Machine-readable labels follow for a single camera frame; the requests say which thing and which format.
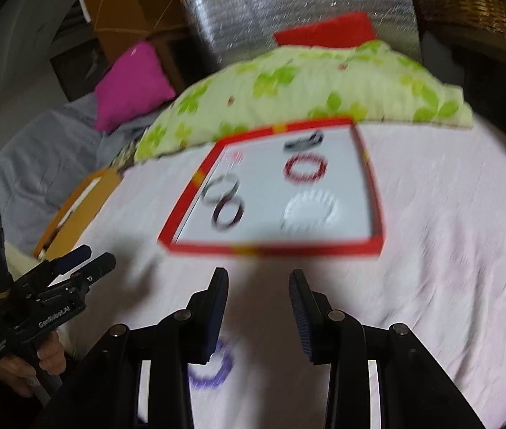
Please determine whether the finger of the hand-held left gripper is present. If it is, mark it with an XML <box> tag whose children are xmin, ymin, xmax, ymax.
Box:
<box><xmin>53</xmin><ymin>244</ymin><xmax>93</xmax><ymax>274</ymax></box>
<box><xmin>84</xmin><ymin>252</ymin><xmax>118</xmax><ymax>283</ymax></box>

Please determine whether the grey blanket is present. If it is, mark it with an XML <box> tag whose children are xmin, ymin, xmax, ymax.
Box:
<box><xmin>0</xmin><ymin>93</ymin><xmax>147</xmax><ymax>252</ymax></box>

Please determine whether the purple bead bracelet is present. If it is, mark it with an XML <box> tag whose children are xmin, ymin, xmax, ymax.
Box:
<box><xmin>188</xmin><ymin>341</ymin><xmax>235</xmax><ymax>390</ymax></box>

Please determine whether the brown cardboard panel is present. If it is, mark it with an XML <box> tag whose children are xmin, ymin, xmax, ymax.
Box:
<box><xmin>71</xmin><ymin>0</ymin><xmax>191</xmax><ymax>42</ymax></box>

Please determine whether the clear grey bangle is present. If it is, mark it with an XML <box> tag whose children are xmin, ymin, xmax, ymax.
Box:
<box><xmin>202</xmin><ymin>173</ymin><xmax>240</xmax><ymax>205</ymax></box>

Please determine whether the black hair tie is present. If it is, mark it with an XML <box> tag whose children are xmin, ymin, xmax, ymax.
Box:
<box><xmin>283</xmin><ymin>130</ymin><xmax>326</xmax><ymax>152</ymax></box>

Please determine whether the green floral pillow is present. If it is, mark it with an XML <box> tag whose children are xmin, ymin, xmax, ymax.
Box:
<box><xmin>134</xmin><ymin>39</ymin><xmax>474</xmax><ymax>164</ymax></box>

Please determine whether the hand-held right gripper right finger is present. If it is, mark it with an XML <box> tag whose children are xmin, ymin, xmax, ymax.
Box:
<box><xmin>289</xmin><ymin>269</ymin><xmax>487</xmax><ymax>429</ymax></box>

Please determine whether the wooden bench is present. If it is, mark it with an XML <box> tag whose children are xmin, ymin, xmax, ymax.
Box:
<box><xmin>422</xmin><ymin>26</ymin><xmax>506</xmax><ymax>83</ymax></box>

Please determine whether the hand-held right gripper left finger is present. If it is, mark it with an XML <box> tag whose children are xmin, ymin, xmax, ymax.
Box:
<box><xmin>54</xmin><ymin>267</ymin><xmax>230</xmax><ymax>429</ymax></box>

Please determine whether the small red cushion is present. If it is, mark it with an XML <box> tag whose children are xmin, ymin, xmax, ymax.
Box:
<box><xmin>273</xmin><ymin>12</ymin><xmax>379</xmax><ymax>48</ymax></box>

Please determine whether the dark maroon bangle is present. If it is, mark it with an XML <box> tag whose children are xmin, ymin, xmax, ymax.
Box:
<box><xmin>211</xmin><ymin>196</ymin><xmax>245</xmax><ymax>232</ymax></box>

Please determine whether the red shallow box tray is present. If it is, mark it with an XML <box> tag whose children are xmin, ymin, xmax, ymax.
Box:
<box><xmin>157</xmin><ymin>117</ymin><xmax>386</xmax><ymax>258</ymax></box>

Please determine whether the orange box lid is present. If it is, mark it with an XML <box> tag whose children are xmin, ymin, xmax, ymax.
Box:
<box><xmin>33</xmin><ymin>167</ymin><xmax>125</xmax><ymax>261</ymax></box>

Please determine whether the white textured blanket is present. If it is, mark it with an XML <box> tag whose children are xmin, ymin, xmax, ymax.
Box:
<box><xmin>56</xmin><ymin>114</ymin><xmax>506</xmax><ymax>429</ymax></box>

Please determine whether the pink pillow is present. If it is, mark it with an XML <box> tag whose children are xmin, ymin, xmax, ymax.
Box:
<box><xmin>94</xmin><ymin>40</ymin><xmax>178</xmax><ymax>134</ymax></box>

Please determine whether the red bead bracelet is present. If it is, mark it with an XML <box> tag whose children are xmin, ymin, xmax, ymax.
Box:
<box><xmin>283</xmin><ymin>154</ymin><xmax>327</xmax><ymax>185</ymax></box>

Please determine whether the silver foil insulation mat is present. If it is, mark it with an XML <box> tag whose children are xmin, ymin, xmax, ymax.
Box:
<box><xmin>183</xmin><ymin>0</ymin><xmax>424</xmax><ymax>66</ymax></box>

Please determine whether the person's left hand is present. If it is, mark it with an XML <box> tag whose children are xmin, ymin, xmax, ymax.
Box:
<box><xmin>0</xmin><ymin>327</ymin><xmax>67</xmax><ymax>396</ymax></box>

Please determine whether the white bead bracelet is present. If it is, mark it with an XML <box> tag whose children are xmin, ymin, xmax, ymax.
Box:
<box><xmin>281</xmin><ymin>189</ymin><xmax>340</xmax><ymax>235</ymax></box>

